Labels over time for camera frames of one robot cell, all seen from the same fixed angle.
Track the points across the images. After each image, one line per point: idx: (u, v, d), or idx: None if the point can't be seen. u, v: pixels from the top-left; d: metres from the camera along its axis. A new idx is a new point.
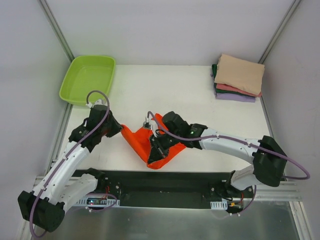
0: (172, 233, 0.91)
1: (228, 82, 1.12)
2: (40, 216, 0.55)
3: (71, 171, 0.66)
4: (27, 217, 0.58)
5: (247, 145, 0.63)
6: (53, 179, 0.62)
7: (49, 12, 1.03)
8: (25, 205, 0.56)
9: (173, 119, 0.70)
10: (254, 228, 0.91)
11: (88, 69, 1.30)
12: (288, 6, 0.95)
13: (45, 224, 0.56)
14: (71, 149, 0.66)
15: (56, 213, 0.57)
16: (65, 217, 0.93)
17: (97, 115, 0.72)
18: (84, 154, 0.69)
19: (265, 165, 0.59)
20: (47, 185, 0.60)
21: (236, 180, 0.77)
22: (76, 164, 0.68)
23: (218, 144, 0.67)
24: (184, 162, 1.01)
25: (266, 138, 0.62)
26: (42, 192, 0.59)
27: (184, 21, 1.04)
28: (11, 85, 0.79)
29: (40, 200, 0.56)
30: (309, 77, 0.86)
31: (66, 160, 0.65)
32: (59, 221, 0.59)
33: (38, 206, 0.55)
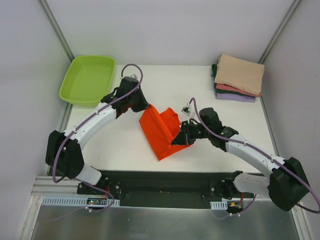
0: (172, 233, 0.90)
1: (228, 82, 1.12)
2: (66, 155, 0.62)
3: (97, 126, 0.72)
4: (50, 157, 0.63)
5: (270, 160, 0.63)
6: (84, 126, 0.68)
7: (49, 13, 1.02)
8: (55, 141, 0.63)
9: (210, 114, 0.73)
10: (254, 227, 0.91)
11: (88, 69, 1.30)
12: (288, 6, 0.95)
13: (66, 164, 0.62)
14: (103, 107, 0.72)
15: (77, 160, 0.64)
16: (65, 217, 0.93)
17: (128, 85, 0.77)
18: (112, 116, 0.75)
19: (282, 185, 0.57)
20: (78, 130, 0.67)
21: (240, 180, 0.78)
22: (103, 121, 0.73)
23: (242, 149, 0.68)
24: (184, 161, 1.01)
25: (293, 159, 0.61)
26: (73, 133, 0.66)
27: (184, 21, 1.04)
28: (11, 85, 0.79)
29: (69, 140, 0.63)
30: (309, 77, 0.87)
31: (97, 114, 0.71)
32: (77, 169, 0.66)
33: (67, 145, 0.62)
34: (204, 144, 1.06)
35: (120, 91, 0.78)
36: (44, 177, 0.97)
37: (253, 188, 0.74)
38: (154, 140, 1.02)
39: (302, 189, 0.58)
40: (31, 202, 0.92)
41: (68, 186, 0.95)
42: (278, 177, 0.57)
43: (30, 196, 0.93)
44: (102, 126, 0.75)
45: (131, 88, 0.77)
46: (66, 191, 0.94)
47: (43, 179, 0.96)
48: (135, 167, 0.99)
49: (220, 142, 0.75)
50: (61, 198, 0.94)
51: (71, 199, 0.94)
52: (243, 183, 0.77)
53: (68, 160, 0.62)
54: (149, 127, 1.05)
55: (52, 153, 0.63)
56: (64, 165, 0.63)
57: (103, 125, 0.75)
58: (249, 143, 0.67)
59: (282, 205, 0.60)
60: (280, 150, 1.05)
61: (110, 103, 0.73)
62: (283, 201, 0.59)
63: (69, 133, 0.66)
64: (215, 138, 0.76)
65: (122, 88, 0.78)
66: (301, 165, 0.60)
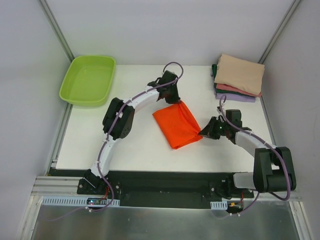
0: (173, 233, 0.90)
1: (228, 82, 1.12)
2: (124, 116, 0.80)
3: (145, 101, 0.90)
4: (108, 118, 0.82)
5: (263, 143, 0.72)
6: (137, 98, 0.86)
7: (49, 12, 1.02)
8: (116, 105, 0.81)
9: (234, 111, 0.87)
10: (254, 228, 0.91)
11: (88, 70, 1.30)
12: (288, 6, 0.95)
13: (121, 125, 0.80)
14: (151, 88, 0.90)
15: (128, 124, 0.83)
16: (65, 217, 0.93)
17: (169, 76, 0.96)
18: (155, 98, 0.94)
19: (261, 160, 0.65)
20: (133, 100, 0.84)
21: (238, 176, 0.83)
22: (149, 99, 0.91)
23: (247, 137, 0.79)
24: (183, 161, 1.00)
25: (286, 149, 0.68)
26: (129, 101, 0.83)
27: (184, 20, 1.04)
28: (10, 85, 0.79)
29: (126, 106, 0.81)
30: (309, 77, 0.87)
31: (145, 92, 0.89)
32: (126, 131, 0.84)
33: (126, 109, 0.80)
34: (205, 143, 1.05)
35: (162, 80, 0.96)
36: (44, 177, 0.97)
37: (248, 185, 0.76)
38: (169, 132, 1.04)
39: (281, 177, 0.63)
40: (31, 202, 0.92)
41: (68, 186, 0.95)
42: (262, 152, 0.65)
43: (30, 196, 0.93)
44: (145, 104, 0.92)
45: (170, 78, 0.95)
46: (66, 191, 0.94)
47: (43, 179, 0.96)
48: (134, 167, 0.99)
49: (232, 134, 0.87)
50: (61, 198, 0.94)
51: (71, 199, 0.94)
52: (241, 179, 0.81)
53: (124, 123, 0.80)
54: (167, 118, 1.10)
55: (111, 114, 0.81)
56: (119, 126, 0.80)
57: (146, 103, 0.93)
58: (254, 134, 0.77)
59: (259, 185, 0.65)
60: None
61: (156, 87, 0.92)
62: (259, 179, 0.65)
63: (126, 101, 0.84)
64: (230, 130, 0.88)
65: (164, 78, 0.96)
66: (291, 155, 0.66)
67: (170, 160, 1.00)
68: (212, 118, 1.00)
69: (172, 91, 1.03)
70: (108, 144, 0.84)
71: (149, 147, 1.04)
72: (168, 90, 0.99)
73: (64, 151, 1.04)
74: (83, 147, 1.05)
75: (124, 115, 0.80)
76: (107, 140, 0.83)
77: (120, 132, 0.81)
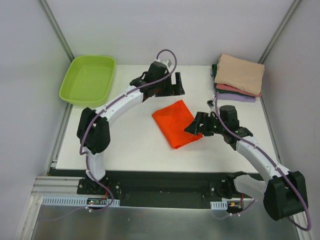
0: (173, 233, 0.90)
1: (228, 82, 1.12)
2: (97, 130, 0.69)
3: (125, 106, 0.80)
4: (81, 131, 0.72)
5: (274, 168, 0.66)
6: (113, 106, 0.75)
7: (49, 12, 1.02)
8: (87, 116, 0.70)
9: (229, 111, 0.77)
10: (254, 228, 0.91)
11: (88, 69, 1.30)
12: (287, 6, 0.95)
13: (95, 140, 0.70)
14: (132, 90, 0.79)
15: (105, 137, 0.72)
16: (65, 217, 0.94)
17: (156, 71, 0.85)
18: (139, 99, 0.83)
19: (278, 194, 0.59)
20: (108, 109, 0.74)
21: (239, 181, 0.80)
22: (131, 103, 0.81)
23: (251, 151, 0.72)
24: (183, 161, 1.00)
25: (299, 174, 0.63)
26: (103, 112, 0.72)
27: (183, 20, 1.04)
28: (10, 85, 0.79)
29: (99, 118, 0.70)
30: (309, 77, 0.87)
31: (125, 96, 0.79)
32: (104, 144, 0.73)
33: (99, 122, 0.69)
34: (204, 143, 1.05)
35: (148, 75, 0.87)
36: (44, 177, 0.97)
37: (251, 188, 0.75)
38: (169, 131, 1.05)
39: (296, 206, 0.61)
40: (31, 202, 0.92)
41: (67, 186, 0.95)
42: (278, 185, 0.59)
43: (30, 196, 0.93)
44: (129, 108, 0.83)
45: (158, 72, 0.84)
46: (66, 191, 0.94)
47: (43, 179, 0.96)
48: (134, 166, 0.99)
49: (232, 139, 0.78)
50: (61, 198, 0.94)
51: (71, 199, 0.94)
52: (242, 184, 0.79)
53: (98, 137, 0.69)
54: (167, 118, 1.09)
55: (84, 127, 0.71)
56: (93, 140, 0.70)
57: (130, 106, 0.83)
58: (259, 147, 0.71)
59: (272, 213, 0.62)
60: (280, 150, 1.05)
61: (139, 87, 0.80)
62: (274, 210, 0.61)
63: (100, 110, 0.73)
64: (228, 134, 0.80)
65: (150, 73, 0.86)
66: (304, 181, 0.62)
67: (170, 160, 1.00)
68: (199, 115, 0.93)
69: (160, 86, 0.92)
70: (90, 159, 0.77)
71: (149, 148, 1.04)
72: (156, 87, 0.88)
73: (64, 151, 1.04)
74: None
75: (97, 128, 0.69)
76: (87, 154, 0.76)
77: (95, 147, 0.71)
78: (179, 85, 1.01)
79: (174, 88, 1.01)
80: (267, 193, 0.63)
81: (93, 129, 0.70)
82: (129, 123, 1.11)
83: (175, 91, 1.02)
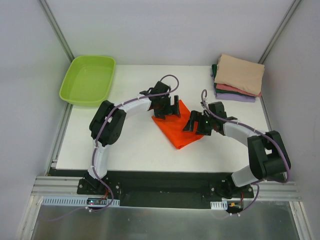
0: (173, 233, 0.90)
1: (228, 82, 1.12)
2: (113, 120, 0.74)
3: (136, 108, 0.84)
4: (96, 121, 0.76)
5: (253, 131, 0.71)
6: (129, 103, 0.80)
7: (49, 12, 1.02)
8: (105, 108, 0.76)
9: (216, 103, 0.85)
10: (255, 228, 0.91)
11: (88, 70, 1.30)
12: (288, 6, 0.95)
13: (109, 130, 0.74)
14: (143, 96, 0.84)
15: (117, 129, 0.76)
16: (64, 217, 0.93)
17: (161, 87, 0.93)
18: (147, 106, 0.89)
19: (256, 148, 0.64)
20: (125, 105, 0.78)
21: (236, 173, 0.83)
22: (141, 107, 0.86)
23: (234, 128, 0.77)
24: (183, 161, 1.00)
25: (275, 132, 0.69)
26: (120, 105, 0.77)
27: (184, 21, 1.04)
28: (10, 85, 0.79)
29: (117, 110, 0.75)
30: (309, 77, 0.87)
31: (138, 99, 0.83)
32: (116, 137, 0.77)
33: (116, 113, 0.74)
34: (204, 143, 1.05)
35: (153, 90, 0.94)
36: (44, 177, 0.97)
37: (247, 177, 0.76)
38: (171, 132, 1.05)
39: (278, 160, 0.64)
40: (31, 202, 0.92)
41: (68, 187, 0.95)
42: (255, 140, 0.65)
43: (30, 196, 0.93)
44: (138, 111, 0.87)
45: (163, 89, 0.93)
46: (66, 191, 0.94)
47: (43, 179, 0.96)
48: (134, 166, 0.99)
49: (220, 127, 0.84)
50: (61, 198, 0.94)
51: (71, 199, 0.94)
52: (240, 175, 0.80)
53: (113, 127, 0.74)
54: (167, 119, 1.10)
55: (100, 118, 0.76)
56: (107, 131, 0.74)
57: (139, 110, 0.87)
58: (241, 123, 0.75)
59: (258, 172, 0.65)
60: None
61: (148, 96, 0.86)
62: (257, 167, 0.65)
63: (117, 104, 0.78)
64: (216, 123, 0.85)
65: (156, 89, 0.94)
66: (280, 138, 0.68)
67: (170, 160, 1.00)
68: (193, 113, 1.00)
69: (162, 102, 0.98)
70: (98, 151, 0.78)
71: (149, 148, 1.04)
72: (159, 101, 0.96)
73: (64, 151, 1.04)
74: (83, 147, 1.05)
75: (114, 119, 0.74)
76: (96, 147, 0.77)
77: (108, 137, 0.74)
78: (177, 107, 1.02)
79: (172, 108, 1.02)
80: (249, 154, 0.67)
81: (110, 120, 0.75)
82: (130, 123, 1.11)
83: (173, 112, 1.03)
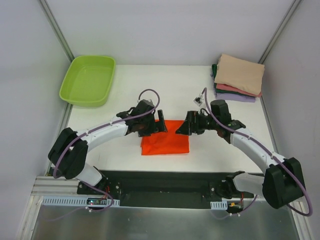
0: (172, 233, 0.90)
1: (228, 82, 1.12)
2: (71, 153, 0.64)
3: (109, 135, 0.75)
4: (55, 151, 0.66)
5: (270, 156, 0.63)
6: (96, 131, 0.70)
7: (49, 12, 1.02)
8: (65, 137, 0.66)
9: (220, 105, 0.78)
10: (254, 227, 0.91)
11: (88, 69, 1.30)
12: (287, 6, 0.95)
13: (67, 164, 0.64)
14: (118, 120, 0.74)
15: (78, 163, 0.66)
16: (65, 217, 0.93)
17: (143, 107, 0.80)
18: (122, 131, 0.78)
19: (275, 182, 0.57)
20: (90, 133, 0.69)
21: (238, 179, 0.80)
22: (114, 133, 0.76)
23: (244, 141, 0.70)
24: (183, 162, 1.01)
25: (295, 159, 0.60)
26: (84, 135, 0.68)
27: (184, 20, 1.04)
28: (10, 85, 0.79)
29: (78, 141, 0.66)
30: (309, 77, 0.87)
31: (110, 125, 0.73)
32: (77, 171, 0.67)
33: (76, 145, 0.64)
34: (204, 144, 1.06)
35: (134, 111, 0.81)
36: (44, 177, 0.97)
37: (252, 186, 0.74)
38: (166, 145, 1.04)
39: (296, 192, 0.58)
40: (31, 202, 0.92)
41: (68, 186, 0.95)
42: (273, 173, 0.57)
43: (30, 196, 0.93)
44: (111, 137, 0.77)
45: (146, 109, 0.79)
46: (66, 191, 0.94)
47: (43, 179, 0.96)
48: (134, 166, 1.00)
49: (225, 132, 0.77)
50: (61, 198, 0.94)
51: (71, 199, 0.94)
52: (242, 182, 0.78)
53: (71, 162, 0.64)
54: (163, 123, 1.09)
55: (59, 147, 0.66)
56: (66, 165, 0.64)
57: (113, 136, 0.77)
58: (253, 138, 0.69)
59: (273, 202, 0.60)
60: (280, 151, 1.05)
61: (125, 118, 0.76)
62: (273, 198, 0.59)
63: (81, 133, 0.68)
64: (221, 128, 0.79)
65: (138, 109, 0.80)
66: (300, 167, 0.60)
67: (170, 161, 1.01)
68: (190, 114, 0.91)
69: (146, 122, 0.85)
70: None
71: (149, 148, 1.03)
72: (141, 123, 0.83)
73: None
74: None
75: (72, 152, 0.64)
76: None
77: (67, 171, 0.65)
78: (162, 122, 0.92)
79: (157, 125, 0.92)
80: (265, 184, 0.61)
81: (69, 151, 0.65)
82: None
83: (159, 128, 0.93)
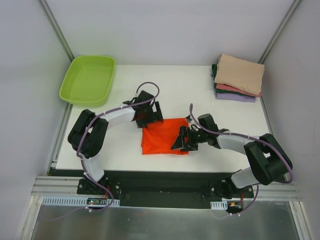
0: (172, 233, 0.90)
1: (228, 82, 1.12)
2: (94, 130, 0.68)
3: (119, 118, 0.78)
4: (76, 132, 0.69)
5: (247, 138, 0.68)
6: (112, 113, 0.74)
7: (49, 12, 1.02)
8: (86, 117, 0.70)
9: (205, 117, 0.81)
10: (254, 227, 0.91)
11: (88, 69, 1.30)
12: (288, 6, 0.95)
13: (90, 141, 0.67)
14: (127, 105, 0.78)
15: (99, 140, 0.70)
16: (65, 217, 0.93)
17: (145, 96, 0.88)
18: (130, 116, 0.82)
19: (255, 155, 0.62)
20: (107, 114, 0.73)
21: (236, 175, 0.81)
22: (124, 116, 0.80)
23: (227, 138, 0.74)
24: (183, 162, 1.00)
25: (270, 135, 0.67)
26: (102, 114, 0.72)
27: (184, 21, 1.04)
28: (10, 85, 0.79)
29: (98, 119, 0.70)
30: (309, 77, 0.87)
31: (121, 108, 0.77)
32: (97, 149, 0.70)
33: (97, 123, 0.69)
34: (204, 143, 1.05)
35: (137, 100, 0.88)
36: (44, 177, 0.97)
37: (247, 178, 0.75)
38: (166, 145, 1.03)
39: (279, 162, 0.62)
40: (31, 202, 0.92)
41: (68, 187, 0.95)
42: (252, 147, 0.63)
43: (30, 196, 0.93)
44: (120, 121, 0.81)
45: (147, 98, 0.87)
46: (66, 191, 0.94)
47: (44, 179, 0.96)
48: (134, 167, 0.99)
49: (214, 141, 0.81)
50: (61, 198, 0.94)
51: (71, 199, 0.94)
52: (239, 177, 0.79)
53: (94, 138, 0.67)
54: (163, 122, 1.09)
55: (79, 128, 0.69)
56: (88, 142, 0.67)
57: (121, 120, 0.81)
58: (233, 132, 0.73)
59: (263, 179, 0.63)
60: None
61: (132, 105, 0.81)
62: (261, 173, 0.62)
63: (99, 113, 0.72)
64: (210, 137, 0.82)
65: (140, 98, 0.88)
66: (275, 139, 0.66)
67: (170, 161, 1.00)
68: (182, 128, 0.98)
69: (147, 111, 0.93)
70: (86, 162, 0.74)
71: (149, 147, 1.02)
72: (144, 111, 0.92)
73: (64, 151, 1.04)
74: None
75: (94, 129, 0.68)
76: (82, 158, 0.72)
77: (89, 149, 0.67)
78: (159, 112, 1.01)
79: (156, 115, 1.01)
80: (250, 162, 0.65)
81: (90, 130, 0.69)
82: (130, 123, 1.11)
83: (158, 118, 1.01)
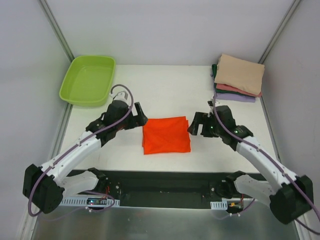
0: (172, 234, 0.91)
1: (228, 82, 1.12)
2: (40, 193, 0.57)
3: (80, 157, 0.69)
4: (26, 192, 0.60)
5: (282, 173, 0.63)
6: (62, 160, 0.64)
7: (49, 12, 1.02)
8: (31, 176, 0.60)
9: (223, 110, 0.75)
10: (254, 227, 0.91)
11: (88, 69, 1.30)
12: (287, 6, 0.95)
13: (41, 203, 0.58)
14: (86, 138, 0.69)
15: (52, 198, 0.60)
16: (65, 217, 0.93)
17: (114, 112, 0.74)
18: (96, 146, 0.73)
19: (287, 201, 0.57)
20: (56, 165, 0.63)
21: (241, 183, 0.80)
22: (85, 152, 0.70)
23: (255, 156, 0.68)
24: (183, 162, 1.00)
25: (307, 178, 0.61)
26: (50, 169, 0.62)
27: (183, 21, 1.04)
28: (10, 86, 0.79)
29: (45, 177, 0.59)
30: (309, 77, 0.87)
31: (79, 145, 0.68)
32: (55, 204, 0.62)
33: (42, 184, 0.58)
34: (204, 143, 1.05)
35: (106, 116, 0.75)
36: None
37: (254, 192, 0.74)
38: (167, 144, 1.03)
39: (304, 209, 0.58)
40: None
41: None
42: (286, 191, 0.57)
43: None
44: (84, 157, 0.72)
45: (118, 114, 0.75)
46: None
47: None
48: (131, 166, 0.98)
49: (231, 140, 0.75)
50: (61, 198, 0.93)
51: (71, 199, 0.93)
52: (245, 188, 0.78)
53: (43, 201, 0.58)
54: (163, 122, 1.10)
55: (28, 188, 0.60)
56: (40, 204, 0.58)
57: (87, 153, 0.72)
58: (262, 150, 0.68)
59: (282, 219, 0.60)
60: (280, 151, 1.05)
61: (95, 132, 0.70)
62: (283, 215, 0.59)
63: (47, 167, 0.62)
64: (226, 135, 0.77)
65: (108, 113, 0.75)
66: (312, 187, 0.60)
67: (169, 161, 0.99)
68: (197, 114, 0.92)
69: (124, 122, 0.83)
70: None
71: (150, 147, 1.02)
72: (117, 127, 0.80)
73: None
74: None
75: (41, 192, 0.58)
76: None
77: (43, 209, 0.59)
78: (142, 116, 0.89)
79: (137, 119, 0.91)
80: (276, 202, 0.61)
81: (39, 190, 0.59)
82: None
83: (139, 122, 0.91)
